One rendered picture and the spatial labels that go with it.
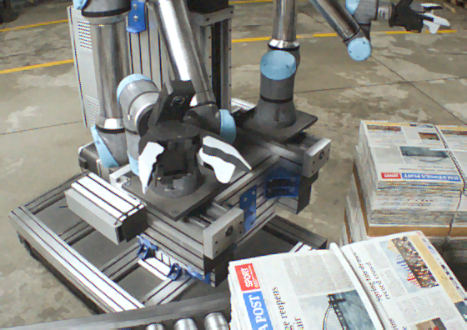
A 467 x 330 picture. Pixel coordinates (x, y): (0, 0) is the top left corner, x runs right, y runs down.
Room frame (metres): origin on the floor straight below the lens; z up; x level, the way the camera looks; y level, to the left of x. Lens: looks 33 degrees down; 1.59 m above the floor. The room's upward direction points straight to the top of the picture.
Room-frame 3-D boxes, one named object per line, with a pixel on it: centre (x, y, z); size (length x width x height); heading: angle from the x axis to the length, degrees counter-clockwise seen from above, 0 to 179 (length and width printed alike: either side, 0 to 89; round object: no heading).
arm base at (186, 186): (1.07, 0.15, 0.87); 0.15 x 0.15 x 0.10
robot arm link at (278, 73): (1.46, -0.16, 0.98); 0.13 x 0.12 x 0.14; 166
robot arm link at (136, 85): (0.78, 0.16, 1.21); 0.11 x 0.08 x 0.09; 25
